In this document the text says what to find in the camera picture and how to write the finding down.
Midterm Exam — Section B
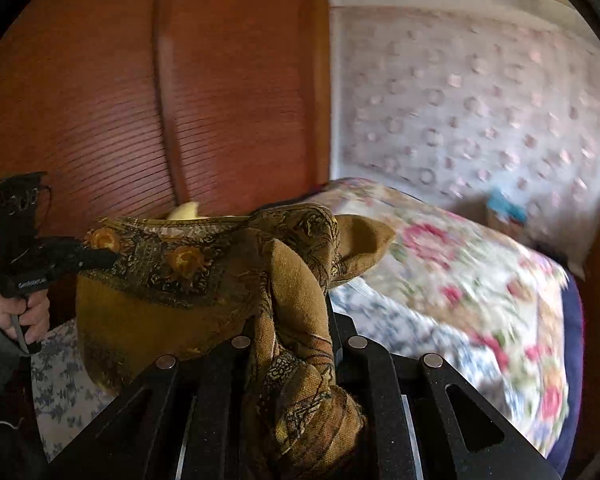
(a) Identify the circle patterned sheer curtain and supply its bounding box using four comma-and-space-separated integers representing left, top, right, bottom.
330, 7, 600, 266

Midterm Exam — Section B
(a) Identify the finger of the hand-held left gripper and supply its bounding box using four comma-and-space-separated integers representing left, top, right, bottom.
55, 237, 121, 286

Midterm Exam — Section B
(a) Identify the yellow plush toy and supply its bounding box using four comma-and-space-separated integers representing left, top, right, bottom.
166, 201, 201, 221

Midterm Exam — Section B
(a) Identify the floral bedspread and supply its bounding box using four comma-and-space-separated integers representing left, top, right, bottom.
305, 177, 571, 466

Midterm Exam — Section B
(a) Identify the navy bed sheet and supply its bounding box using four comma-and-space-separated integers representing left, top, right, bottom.
525, 270, 586, 476

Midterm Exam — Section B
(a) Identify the blue flowered white sheet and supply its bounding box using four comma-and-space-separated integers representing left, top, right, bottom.
27, 280, 481, 461

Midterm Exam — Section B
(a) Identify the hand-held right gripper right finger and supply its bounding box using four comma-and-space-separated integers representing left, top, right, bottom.
327, 310, 563, 480

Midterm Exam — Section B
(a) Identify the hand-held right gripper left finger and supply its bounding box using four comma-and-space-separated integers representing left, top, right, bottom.
50, 332, 263, 480

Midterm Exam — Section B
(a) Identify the brown patterned shirt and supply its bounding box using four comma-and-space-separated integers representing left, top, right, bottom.
75, 205, 396, 480

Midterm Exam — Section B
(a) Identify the person's left hand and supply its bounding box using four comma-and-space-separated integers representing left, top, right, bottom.
0, 287, 52, 346

